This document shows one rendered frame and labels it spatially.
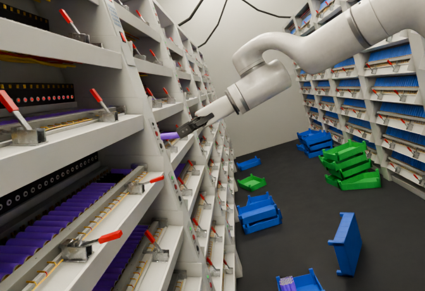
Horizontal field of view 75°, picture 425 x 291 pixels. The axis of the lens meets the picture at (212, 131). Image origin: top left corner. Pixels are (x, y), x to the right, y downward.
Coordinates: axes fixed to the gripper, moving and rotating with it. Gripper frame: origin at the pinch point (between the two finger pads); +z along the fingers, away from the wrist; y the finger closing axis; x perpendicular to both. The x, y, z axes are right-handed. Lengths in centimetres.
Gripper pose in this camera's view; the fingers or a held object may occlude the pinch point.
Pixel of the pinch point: (184, 130)
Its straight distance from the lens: 78.2
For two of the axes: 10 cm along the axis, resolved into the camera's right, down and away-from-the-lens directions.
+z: -8.6, 4.9, 1.5
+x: 5.1, 8.6, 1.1
